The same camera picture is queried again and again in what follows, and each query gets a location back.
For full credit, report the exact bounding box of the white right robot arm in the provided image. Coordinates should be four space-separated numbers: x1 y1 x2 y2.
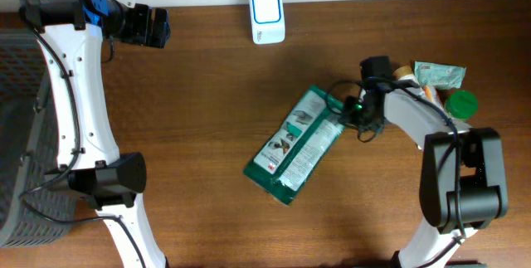
340 56 509 268

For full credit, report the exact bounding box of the orange tissue pack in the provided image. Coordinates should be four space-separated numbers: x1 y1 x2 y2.
423 85 445 110

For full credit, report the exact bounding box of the white barcode scanner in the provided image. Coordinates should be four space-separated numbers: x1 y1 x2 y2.
249 0 285 45

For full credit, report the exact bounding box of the light green wipes packet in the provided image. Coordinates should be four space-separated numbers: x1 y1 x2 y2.
414 61 466 90

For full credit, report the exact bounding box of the grey plastic basket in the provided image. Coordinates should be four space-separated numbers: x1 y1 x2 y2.
1 29 76 248

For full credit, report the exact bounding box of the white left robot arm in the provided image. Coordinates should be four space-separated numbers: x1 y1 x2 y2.
19 0 171 267

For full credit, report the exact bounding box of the green white package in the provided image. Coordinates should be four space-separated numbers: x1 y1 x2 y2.
243 85 344 206

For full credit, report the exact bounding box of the green lid jar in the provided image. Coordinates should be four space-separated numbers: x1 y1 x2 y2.
444 90 479 120

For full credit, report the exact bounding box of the white tube with gold cap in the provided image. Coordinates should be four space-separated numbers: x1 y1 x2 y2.
392 66 422 95

